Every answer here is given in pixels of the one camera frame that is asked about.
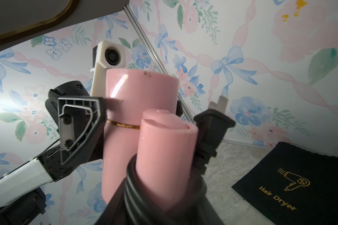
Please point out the black pouch at back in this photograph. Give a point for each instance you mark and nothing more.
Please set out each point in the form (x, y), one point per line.
(292, 186)

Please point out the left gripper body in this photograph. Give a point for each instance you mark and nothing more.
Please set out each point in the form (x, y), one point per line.
(51, 157)

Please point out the pink hair dryer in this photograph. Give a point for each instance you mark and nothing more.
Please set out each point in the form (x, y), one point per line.
(161, 157)

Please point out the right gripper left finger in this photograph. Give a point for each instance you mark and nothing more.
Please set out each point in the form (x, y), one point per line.
(115, 212)

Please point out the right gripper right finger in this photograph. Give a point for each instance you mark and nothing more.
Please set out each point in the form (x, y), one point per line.
(206, 213)

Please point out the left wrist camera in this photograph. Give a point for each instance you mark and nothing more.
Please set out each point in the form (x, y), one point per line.
(106, 55)

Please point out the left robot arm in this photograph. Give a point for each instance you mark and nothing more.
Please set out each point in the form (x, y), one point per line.
(21, 195)

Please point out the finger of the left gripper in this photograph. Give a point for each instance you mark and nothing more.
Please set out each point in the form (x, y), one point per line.
(81, 125)

